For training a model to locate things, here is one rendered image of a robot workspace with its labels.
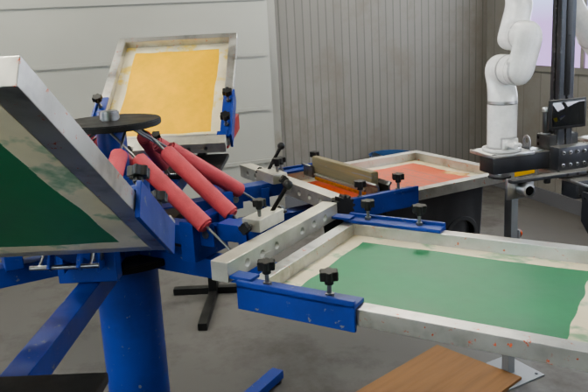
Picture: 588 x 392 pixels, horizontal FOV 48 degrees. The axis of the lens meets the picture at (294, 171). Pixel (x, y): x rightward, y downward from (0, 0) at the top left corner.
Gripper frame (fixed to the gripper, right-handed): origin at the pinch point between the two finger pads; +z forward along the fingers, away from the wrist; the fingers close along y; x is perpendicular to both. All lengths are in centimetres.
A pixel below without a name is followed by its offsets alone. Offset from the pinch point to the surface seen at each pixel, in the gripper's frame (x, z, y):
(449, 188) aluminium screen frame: -41, 66, -9
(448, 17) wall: 311, 250, -12
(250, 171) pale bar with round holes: -29, 51, -82
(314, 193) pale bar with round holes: -60, 35, -49
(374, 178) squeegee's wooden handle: -45, 49, -33
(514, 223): -23, 118, 11
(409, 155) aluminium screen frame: 7, 97, -28
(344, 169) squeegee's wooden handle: -34, 54, -45
